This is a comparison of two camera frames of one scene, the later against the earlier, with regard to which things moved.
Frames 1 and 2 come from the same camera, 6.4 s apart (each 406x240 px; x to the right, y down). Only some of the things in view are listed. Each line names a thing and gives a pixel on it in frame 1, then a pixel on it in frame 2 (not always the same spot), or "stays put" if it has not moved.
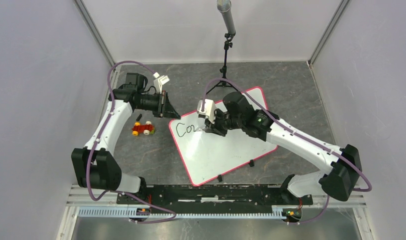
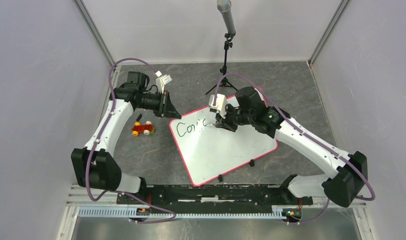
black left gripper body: [155, 103] stays put
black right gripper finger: [210, 129] -> [224, 124]
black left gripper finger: [169, 110] stays put
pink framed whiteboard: [206, 156] stays put
